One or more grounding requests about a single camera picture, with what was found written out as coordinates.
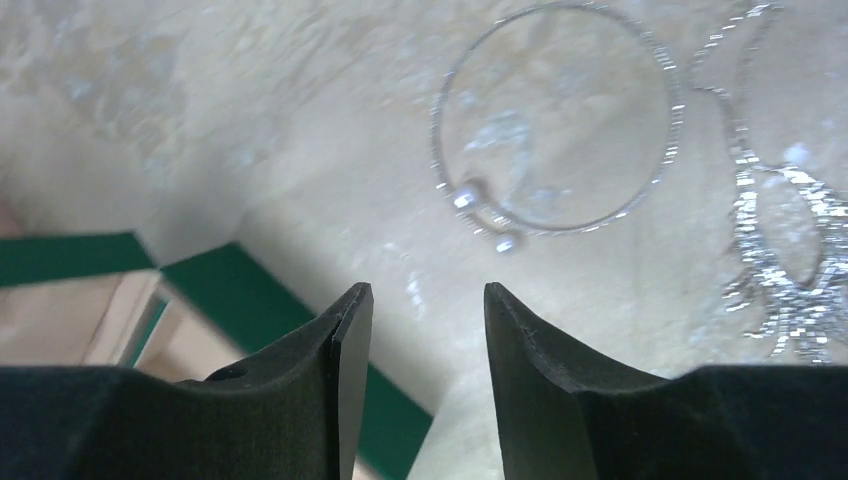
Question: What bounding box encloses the silver bead bracelet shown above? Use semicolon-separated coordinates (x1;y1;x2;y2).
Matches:
430;1;685;255

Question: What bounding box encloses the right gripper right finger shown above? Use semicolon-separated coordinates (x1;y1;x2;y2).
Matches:
484;283;847;479

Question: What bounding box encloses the green jewelry box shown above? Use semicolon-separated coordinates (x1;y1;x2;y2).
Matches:
1;232;432;479

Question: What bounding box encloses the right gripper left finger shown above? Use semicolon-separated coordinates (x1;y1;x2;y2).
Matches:
1;282;373;479

